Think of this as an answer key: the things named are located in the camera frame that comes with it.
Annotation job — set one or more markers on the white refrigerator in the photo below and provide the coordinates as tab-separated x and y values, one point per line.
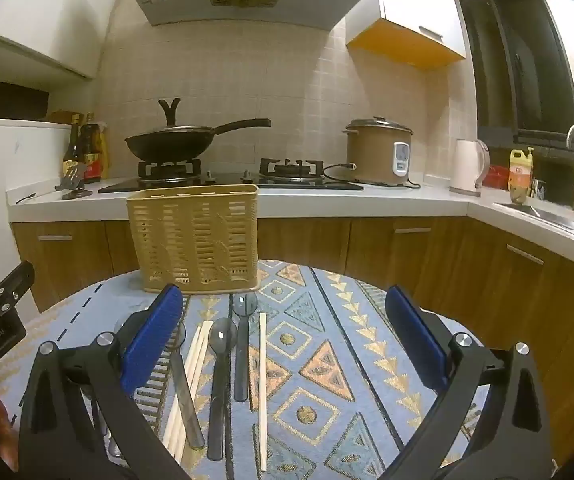
7	160

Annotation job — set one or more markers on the steel sink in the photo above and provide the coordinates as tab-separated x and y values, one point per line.
547	212

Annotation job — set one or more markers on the white and yellow wall cabinet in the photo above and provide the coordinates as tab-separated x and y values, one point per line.
407	25

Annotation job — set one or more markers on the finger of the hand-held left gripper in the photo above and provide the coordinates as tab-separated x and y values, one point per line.
14	280

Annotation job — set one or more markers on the dark window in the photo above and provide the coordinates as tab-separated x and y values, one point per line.
517	60

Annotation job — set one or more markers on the dark sauce bottle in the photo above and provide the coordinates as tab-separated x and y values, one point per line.
72	155

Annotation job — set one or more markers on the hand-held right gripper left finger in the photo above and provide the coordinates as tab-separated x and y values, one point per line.
152	340

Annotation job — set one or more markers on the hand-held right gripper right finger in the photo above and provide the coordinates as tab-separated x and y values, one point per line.
417	345

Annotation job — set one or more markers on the red label sauce bottle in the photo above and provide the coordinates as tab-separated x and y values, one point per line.
92	155

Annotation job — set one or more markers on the white electric kettle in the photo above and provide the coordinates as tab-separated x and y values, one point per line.
467	167

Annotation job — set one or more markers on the beige plastic utensil basket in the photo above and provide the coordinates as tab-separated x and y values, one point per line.
194	240

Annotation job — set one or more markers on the black wok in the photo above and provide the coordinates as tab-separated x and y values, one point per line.
172	144

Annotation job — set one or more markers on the brown rice cooker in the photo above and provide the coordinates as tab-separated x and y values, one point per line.
372	155

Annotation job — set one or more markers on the yellow dish soap bottle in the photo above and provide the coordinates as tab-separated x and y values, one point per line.
519	172

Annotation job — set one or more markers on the grey metal utensil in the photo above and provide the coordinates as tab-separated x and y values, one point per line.
113	442

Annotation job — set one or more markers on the person's left hand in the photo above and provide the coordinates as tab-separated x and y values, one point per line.
3	425

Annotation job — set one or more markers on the blue patterned tablecloth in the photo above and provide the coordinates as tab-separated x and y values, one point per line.
327	360

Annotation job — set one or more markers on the clear grey plastic spoon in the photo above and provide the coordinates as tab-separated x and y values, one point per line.
189	410
242	355
221	385

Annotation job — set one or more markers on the red container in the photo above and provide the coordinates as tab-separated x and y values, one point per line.
496	178

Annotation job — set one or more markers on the black gas stove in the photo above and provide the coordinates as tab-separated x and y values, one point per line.
227	182

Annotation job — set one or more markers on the black kitchen tool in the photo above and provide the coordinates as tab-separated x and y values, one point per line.
74	187

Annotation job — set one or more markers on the yellow oil bottle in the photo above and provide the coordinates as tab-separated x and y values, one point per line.
105	155

